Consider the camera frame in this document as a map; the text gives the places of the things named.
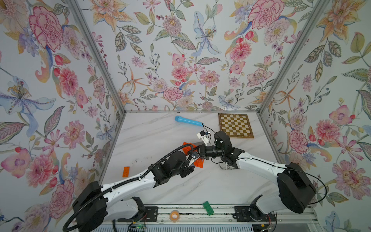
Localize small orange block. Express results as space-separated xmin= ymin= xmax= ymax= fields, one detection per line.
xmin=122 ymin=166 xmax=130 ymax=178

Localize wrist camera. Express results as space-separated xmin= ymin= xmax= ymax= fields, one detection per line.
xmin=188 ymin=153 xmax=200 ymax=162
xmin=197 ymin=130 xmax=211 ymax=146

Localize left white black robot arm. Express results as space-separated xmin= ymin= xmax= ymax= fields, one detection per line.
xmin=63 ymin=151 xmax=200 ymax=232

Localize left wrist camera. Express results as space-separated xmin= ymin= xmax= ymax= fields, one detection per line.
xmin=188 ymin=153 xmax=200 ymax=162

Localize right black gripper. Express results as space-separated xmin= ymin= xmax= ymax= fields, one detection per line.
xmin=191 ymin=145 xmax=226 ymax=160

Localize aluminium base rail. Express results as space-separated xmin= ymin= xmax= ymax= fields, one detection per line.
xmin=113 ymin=204 xmax=318 ymax=225

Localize orange fluffy cloth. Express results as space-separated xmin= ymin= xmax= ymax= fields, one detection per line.
xmin=182 ymin=142 xmax=204 ymax=168

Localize wooden chessboard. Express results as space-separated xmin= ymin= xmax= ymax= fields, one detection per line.
xmin=218 ymin=113 xmax=254 ymax=139

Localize black corrugated cable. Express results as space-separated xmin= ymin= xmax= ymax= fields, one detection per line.
xmin=62 ymin=143 xmax=194 ymax=232

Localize green plastic block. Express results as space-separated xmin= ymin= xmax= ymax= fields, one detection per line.
xmin=203 ymin=201 xmax=214 ymax=216

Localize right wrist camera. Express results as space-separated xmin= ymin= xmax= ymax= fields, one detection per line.
xmin=197 ymin=130 xmax=211 ymax=146

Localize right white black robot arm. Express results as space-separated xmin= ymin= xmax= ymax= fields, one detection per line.
xmin=197 ymin=131 xmax=316 ymax=221

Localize orange tape roll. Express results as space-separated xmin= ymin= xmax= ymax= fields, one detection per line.
xmin=170 ymin=210 xmax=180 ymax=222

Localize blue cylindrical case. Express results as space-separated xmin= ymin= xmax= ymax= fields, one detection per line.
xmin=175 ymin=116 xmax=203 ymax=127

